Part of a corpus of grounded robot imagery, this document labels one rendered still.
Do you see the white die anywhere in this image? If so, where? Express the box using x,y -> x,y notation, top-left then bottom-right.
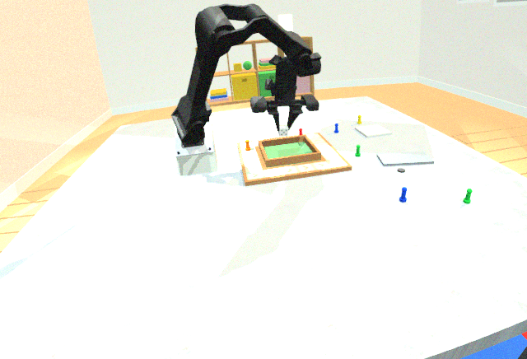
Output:
278,124 -> 288,137

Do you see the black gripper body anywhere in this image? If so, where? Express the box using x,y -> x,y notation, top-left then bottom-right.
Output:
250,80 -> 319,113

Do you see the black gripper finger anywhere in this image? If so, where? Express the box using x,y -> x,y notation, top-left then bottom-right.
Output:
287,106 -> 303,131
268,111 -> 280,131

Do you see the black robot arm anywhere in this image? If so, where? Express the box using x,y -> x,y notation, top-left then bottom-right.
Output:
171,3 -> 322,147

